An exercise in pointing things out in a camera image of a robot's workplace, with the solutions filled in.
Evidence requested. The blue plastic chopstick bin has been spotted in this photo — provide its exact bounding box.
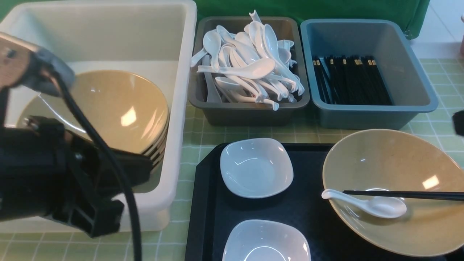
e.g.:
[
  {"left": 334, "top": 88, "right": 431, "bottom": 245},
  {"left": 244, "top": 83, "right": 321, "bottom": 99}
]
[{"left": 300, "top": 19, "right": 438, "bottom": 129}]

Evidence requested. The black plastic serving tray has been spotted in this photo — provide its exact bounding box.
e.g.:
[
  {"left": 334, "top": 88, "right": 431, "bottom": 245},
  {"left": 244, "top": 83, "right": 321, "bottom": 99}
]
[{"left": 185, "top": 143, "right": 464, "bottom": 261}]

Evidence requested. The bundle of black chopsticks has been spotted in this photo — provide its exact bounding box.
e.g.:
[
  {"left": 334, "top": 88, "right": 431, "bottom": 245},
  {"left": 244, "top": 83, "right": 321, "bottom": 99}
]
[{"left": 312, "top": 55, "right": 393, "bottom": 106}]

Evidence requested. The top stacked tan bowl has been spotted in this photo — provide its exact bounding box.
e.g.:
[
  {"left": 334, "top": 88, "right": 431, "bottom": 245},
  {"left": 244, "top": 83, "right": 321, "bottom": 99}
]
[{"left": 16, "top": 70, "right": 169, "bottom": 156}]

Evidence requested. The black cable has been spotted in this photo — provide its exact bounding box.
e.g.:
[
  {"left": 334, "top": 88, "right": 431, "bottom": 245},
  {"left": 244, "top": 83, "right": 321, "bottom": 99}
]
[{"left": 51, "top": 71, "right": 142, "bottom": 261}]

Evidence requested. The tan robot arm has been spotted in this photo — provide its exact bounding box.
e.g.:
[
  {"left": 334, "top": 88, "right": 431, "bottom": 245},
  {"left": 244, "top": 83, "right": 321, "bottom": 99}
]
[{"left": 1, "top": 33, "right": 150, "bottom": 255}]

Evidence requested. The black chopsticks pair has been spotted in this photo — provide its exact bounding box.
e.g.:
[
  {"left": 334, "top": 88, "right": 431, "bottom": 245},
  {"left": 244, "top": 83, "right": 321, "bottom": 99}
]
[{"left": 343, "top": 190, "right": 464, "bottom": 202}]

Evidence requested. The large white plastic tub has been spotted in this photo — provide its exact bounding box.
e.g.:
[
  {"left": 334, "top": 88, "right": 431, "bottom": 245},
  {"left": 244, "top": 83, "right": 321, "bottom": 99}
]
[{"left": 1, "top": 0, "right": 197, "bottom": 231}]

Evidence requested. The tan noodle bowl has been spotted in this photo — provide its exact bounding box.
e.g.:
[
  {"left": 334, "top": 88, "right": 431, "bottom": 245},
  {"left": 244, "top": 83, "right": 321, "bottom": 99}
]
[{"left": 322, "top": 129, "right": 464, "bottom": 257}]

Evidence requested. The stack of tan bowls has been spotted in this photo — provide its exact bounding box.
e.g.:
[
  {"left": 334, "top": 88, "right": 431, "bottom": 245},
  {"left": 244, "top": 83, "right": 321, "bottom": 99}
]
[{"left": 142, "top": 121, "right": 169, "bottom": 171}]

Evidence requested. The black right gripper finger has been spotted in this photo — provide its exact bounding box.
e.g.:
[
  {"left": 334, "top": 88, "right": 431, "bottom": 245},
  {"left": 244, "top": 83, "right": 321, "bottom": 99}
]
[{"left": 452, "top": 110, "right": 464, "bottom": 137}]

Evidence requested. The white soup spoon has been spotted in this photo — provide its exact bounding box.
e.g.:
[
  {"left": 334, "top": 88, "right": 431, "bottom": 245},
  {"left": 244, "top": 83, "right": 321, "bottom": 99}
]
[{"left": 321, "top": 189, "right": 407, "bottom": 219}]

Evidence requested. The white square dish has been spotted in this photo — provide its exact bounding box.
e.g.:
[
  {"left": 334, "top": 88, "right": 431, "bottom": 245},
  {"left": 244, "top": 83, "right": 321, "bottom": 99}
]
[
  {"left": 219, "top": 138, "right": 294, "bottom": 199},
  {"left": 222, "top": 219, "right": 311, "bottom": 261}
]

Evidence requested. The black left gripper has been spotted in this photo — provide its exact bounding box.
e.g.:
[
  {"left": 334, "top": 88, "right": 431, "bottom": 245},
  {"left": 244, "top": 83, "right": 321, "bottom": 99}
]
[{"left": 0, "top": 116, "right": 153, "bottom": 239}]

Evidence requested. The pile of white spoons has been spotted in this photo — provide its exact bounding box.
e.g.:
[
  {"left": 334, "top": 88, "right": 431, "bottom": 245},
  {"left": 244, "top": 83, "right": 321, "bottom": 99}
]
[{"left": 191, "top": 10, "right": 308, "bottom": 111}]

